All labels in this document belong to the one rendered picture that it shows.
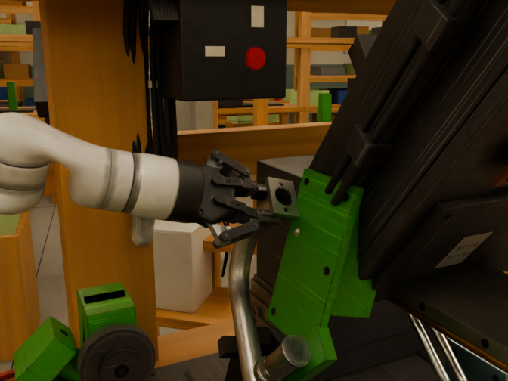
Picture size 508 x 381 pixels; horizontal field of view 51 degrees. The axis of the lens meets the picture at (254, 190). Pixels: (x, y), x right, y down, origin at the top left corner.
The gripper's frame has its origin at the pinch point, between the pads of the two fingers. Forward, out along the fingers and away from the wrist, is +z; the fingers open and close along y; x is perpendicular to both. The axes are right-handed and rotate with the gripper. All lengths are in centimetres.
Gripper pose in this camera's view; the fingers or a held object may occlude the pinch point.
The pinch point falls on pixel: (267, 205)
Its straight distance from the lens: 70.5
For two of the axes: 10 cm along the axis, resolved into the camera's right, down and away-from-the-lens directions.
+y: -1.3, -8.5, 5.1
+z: 8.7, 1.6, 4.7
